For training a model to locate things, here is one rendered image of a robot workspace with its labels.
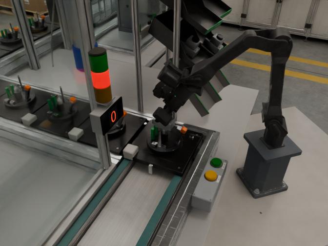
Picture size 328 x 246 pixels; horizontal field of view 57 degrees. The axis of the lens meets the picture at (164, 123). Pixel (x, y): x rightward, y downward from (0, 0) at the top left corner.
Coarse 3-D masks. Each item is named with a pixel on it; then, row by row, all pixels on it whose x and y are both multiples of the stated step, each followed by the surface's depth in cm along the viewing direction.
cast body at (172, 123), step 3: (168, 111) 108; (153, 120) 113; (171, 120) 111; (174, 120) 112; (156, 123) 111; (159, 123) 110; (171, 123) 109; (174, 123) 113; (156, 126) 112; (159, 126) 111; (162, 126) 111; (165, 126) 110; (168, 126) 109; (171, 126) 110; (165, 129) 111; (168, 129) 110
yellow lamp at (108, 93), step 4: (96, 88) 86; (104, 88) 86; (108, 88) 87; (96, 92) 87; (100, 92) 86; (104, 92) 87; (108, 92) 87; (96, 96) 88; (100, 96) 87; (104, 96) 87; (108, 96) 88; (96, 100) 89; (100, 100) 88; (104, 100) 88; (108, 100) 89
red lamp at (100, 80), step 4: (92, 72) 83; (104, 72) 83; (108, 72) 85; (92, 76) 84; (96, 76) 83; (100, 76) 83; (104, 76) 84; (108, 76) 85; (92, 80) 85; (96, 80) 84; (100, 80) 84; (104, 80) 84; (108, 80) 86; (96, 84) 85; (100, 84) 85; (104, 84) 85; (108, 84) 86; (100, 88) 86
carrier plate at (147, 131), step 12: (144, 132) 124; (180, 132) 124; (192, 132) 124; (132, 144) 118; (144, 144) 118; (192, 144) 118; (144, 156) 113; (156, 156) 113; (168, 156) 113; (180, 156) 113; (192, 156) 115; (168, 168) 108; (180, 168) 108
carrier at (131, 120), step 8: (128, 120) 130; (136, 120) 130; (144, 120) 130; (112, 128) 122; (120, 128) 122; (128, 128) 126; (136, 128) 126; (112, 136) 121; (120, 136) 122; (128, 136) 122; (112, 144) 118; (120, 144) 118; (112, 152) 116; (120, 152) 115
